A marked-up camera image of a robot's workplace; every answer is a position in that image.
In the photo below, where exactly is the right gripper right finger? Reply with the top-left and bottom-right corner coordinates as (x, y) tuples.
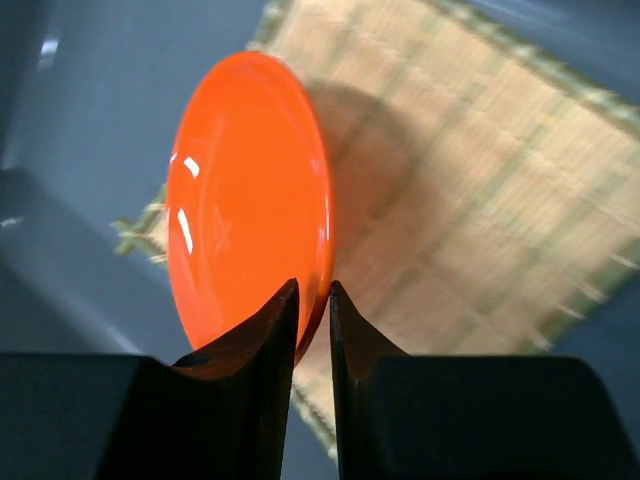
(329, 282), (639, 479)

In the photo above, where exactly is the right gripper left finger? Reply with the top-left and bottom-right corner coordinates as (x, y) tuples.
(1, 280), (299, 479)

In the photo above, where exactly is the orange plastic plate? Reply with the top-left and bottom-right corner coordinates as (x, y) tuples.
(165, 51), (335, 355)

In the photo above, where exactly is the woven bamboo mat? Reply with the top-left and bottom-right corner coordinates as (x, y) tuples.
(110, 0), (640, 461)

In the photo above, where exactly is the grey plastic bin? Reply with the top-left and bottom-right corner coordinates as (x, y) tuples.
(1, 1), (639, 464)

